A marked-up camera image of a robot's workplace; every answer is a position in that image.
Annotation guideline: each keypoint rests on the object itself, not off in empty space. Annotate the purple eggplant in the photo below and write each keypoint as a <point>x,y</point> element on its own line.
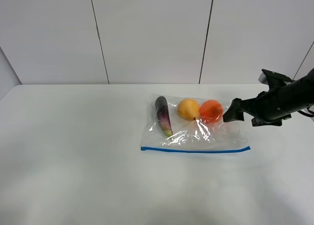
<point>162,113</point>

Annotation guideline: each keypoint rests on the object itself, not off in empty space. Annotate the clear zip bag blue seal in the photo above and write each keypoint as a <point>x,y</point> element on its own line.
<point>191,136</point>

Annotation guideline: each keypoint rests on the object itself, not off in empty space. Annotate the orange fruit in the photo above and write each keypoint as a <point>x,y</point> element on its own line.
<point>211,111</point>

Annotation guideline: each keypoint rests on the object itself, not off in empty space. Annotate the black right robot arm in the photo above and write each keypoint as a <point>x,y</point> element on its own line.
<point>284,97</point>

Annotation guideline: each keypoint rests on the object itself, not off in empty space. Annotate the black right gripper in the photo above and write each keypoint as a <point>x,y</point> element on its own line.
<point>265,110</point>

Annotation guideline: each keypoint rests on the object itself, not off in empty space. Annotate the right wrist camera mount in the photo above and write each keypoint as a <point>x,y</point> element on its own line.
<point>273,79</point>

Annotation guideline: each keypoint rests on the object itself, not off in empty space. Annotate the yellow pear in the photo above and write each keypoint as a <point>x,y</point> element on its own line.
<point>188,109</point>

